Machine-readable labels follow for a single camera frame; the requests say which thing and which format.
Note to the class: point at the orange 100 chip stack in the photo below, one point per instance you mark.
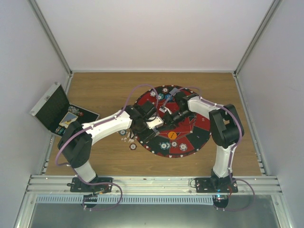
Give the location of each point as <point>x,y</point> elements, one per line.
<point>133,146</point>

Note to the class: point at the front aluminium rail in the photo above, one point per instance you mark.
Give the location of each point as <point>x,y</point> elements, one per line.
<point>154,185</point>

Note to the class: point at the aluminium poker case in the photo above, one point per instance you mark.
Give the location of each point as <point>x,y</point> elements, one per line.
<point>53,106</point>

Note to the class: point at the green 50 chip bottom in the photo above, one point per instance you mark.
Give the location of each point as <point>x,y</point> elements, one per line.
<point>165,145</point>

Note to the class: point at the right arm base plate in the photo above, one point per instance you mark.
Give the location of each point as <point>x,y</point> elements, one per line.
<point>214,185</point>

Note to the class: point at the orange big blind button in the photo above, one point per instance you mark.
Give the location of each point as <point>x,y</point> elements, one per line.
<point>172,135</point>

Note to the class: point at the round red black poker mat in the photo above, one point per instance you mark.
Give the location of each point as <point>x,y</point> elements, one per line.
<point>194,131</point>

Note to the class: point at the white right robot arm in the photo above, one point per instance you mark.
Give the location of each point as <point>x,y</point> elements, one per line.
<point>225,127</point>

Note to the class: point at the green 50 chip top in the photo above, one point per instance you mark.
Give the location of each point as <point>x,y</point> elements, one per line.
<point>160,96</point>

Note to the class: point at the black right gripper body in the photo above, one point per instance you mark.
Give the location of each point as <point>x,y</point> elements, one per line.
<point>173,121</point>

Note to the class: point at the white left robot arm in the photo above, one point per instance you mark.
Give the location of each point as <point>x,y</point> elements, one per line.
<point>75,145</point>

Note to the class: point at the blue small blind button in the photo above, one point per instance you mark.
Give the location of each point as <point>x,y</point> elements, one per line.
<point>168,97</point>

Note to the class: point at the slotted cable duct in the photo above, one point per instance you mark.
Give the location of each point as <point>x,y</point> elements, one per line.
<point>126,199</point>

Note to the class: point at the blue 10 chip bottom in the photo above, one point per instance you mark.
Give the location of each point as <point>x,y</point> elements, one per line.
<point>183,147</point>

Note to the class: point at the dealt card top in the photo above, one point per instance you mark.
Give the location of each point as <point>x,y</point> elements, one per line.
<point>174,91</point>

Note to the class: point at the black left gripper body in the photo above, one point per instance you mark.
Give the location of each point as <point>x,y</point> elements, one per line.
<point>143,134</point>

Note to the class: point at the green 50 chip stack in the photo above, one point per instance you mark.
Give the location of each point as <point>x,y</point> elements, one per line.
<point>123,132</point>

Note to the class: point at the card box in case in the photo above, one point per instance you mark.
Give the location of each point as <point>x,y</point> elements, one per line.
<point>68,119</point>

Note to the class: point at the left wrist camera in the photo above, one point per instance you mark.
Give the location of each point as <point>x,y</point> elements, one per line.
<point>148,108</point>

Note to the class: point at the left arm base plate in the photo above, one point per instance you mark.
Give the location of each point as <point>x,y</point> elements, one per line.
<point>97,186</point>

